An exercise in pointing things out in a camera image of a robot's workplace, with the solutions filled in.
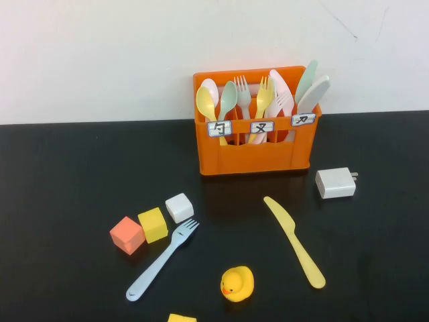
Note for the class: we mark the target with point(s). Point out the yellow plastic knife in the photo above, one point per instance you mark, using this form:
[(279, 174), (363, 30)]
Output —
[(295, 241)]

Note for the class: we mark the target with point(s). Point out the blue plastic fork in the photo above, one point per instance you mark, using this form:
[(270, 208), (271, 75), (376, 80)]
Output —
[(157, 261)]

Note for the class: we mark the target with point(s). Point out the orange plastic cutlery holder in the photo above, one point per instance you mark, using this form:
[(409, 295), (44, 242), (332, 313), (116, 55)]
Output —
[(254, 161)]

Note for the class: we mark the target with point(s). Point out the paper label reading 勺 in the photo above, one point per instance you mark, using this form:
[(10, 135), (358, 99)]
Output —
[(219, 128)]

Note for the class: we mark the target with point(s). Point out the white foam cube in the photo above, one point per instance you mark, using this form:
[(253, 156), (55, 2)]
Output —
[(179, 208)]

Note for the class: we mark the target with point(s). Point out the paper label reading 叉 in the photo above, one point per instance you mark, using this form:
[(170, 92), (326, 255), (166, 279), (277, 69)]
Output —
[(262, 126)]

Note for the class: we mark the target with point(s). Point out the yellow plastic spoon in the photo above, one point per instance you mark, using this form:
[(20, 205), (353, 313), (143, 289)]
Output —
[(205, 102)]

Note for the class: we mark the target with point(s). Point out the green plastic spoon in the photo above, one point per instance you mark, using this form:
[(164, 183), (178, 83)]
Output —
[(228, 97)]

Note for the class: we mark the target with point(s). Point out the grey plastic fork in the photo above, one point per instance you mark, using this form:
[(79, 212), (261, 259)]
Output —
[(243, 99)]

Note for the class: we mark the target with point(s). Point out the pink plastic spoon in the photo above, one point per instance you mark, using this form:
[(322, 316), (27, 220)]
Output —
[(211, 85)]

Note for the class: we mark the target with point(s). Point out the yellow plastic fork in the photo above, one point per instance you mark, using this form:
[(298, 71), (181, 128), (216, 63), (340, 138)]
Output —
[(263, 97)]

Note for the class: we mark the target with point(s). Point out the pink plastic fork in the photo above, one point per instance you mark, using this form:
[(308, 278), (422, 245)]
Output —
[(279, 104)]

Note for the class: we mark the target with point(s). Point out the yellow foam cube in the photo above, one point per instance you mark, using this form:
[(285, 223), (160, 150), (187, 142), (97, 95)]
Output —
[(153, 224)]

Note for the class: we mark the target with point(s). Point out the paper label reading 刀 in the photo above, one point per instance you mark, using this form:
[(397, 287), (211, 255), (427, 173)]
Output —
[(303, 119)]

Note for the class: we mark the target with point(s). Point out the pink plastic knife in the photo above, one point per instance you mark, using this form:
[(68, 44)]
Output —
[(279, 84)]

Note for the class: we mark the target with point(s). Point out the orange foam cube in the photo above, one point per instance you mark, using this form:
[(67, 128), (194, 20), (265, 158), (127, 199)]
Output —
[(126, 234)]

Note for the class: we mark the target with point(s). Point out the grey plastic knife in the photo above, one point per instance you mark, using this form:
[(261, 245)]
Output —
[(313, 97)]

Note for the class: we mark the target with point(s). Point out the green plastic knife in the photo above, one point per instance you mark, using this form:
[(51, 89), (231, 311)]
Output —
[(306, 80)]

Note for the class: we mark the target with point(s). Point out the white power adapter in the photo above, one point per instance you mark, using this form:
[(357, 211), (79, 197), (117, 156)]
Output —
[(335, 184)]

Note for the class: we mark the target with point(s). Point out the yellow rubber duck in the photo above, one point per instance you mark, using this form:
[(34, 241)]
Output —
[(238, 283)]

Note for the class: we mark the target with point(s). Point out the yellow foam block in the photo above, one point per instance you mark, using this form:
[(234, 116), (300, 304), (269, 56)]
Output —
[(181, 318)]

